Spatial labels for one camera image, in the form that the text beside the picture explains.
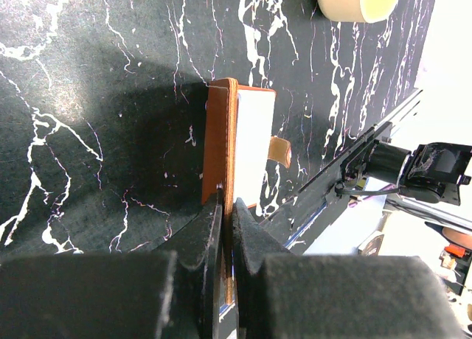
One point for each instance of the aluminium frame rail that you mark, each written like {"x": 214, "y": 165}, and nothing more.
{"x": 399, "y": 116}

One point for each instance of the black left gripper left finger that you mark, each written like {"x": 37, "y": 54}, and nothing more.
{"x": 171, "y": 292}

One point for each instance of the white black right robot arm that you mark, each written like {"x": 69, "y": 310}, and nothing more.
{"x": 432, "y": 173}

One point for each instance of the brown leather card holder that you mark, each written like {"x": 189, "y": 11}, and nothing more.
{"x": 238, "y": 142}

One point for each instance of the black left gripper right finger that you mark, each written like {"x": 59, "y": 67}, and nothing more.
{"x": 284, "y": 295}

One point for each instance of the cream oval card tray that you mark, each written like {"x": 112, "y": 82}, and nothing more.
{"x": 364, "y": 11}

